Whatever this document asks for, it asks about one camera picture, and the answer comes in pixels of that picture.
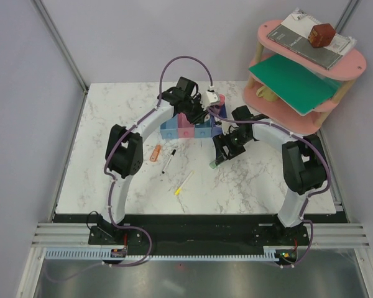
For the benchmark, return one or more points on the white cable duct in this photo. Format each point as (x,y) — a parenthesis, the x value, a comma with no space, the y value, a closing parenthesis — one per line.
(112,254)

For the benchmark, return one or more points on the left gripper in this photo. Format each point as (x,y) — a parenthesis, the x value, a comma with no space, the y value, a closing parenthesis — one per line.
(199,117)

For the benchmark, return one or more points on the white paper sheets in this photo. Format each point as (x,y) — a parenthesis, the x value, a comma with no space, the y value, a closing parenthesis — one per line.
(302,23)

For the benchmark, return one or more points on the pink capped glue bottle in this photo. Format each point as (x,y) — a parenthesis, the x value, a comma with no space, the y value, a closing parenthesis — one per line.
(217,108)

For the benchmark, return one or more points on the orange correction tape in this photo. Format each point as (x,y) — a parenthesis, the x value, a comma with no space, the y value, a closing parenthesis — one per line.
(155,153)

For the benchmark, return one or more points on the black marker pen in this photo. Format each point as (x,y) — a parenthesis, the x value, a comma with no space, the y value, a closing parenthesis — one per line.
(168,161)

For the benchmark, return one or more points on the yellow marker pen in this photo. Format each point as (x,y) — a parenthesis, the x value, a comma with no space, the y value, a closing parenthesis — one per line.
(179,189)

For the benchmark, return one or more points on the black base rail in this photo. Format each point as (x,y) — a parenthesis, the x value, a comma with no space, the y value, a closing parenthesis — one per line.
(202,234)

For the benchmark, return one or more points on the green board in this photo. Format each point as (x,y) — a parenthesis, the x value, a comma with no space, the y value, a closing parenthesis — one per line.
(300,88)

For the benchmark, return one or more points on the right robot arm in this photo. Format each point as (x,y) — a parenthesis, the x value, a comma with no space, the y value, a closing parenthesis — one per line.
(305,170)

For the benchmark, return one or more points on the grey setup guide booklet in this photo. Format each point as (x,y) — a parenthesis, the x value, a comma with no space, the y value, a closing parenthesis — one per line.
(326,57)

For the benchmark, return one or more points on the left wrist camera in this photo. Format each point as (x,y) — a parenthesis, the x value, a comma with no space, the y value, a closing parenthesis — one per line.
(210,98)

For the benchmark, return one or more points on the red brown cube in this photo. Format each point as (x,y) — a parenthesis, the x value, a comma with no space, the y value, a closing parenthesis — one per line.
(321,35)

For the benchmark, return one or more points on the pink drawer box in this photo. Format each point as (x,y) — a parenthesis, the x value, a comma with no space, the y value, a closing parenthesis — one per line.
(184,128)

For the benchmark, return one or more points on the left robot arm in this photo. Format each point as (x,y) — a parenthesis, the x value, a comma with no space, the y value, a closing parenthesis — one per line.
(124,152)

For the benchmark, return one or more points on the pink wooden shelf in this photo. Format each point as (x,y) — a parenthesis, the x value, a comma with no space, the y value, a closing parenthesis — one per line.
(346,71)

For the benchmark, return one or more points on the light blue drawer box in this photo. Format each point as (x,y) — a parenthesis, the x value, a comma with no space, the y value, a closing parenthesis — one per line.
(203,130)

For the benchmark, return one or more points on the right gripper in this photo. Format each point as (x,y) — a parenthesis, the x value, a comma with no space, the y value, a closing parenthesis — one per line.
(219,142)

